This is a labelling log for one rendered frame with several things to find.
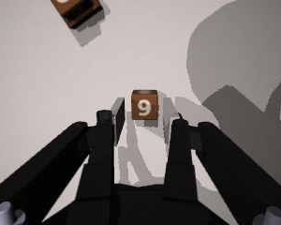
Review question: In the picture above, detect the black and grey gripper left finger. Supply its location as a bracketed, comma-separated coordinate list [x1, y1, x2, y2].
[0, 97, 126, 225]

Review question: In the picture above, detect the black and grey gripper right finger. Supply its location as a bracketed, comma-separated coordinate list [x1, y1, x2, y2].
[158, 97, 281, 225]

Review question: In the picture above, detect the brown wooden cube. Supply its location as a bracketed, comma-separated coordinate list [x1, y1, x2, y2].
[51, 0, 93, 21]
[131, 90, 158, 120]

